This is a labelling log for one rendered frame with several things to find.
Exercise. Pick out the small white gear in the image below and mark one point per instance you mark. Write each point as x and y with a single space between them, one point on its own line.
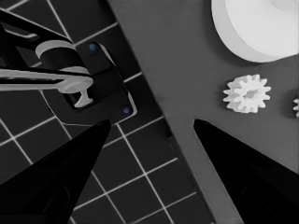
296 107
238 95

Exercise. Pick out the large thick white disc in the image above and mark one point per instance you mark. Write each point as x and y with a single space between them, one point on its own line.
258 28

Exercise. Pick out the dark robot body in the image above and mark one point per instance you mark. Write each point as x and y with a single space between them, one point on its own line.
102 77

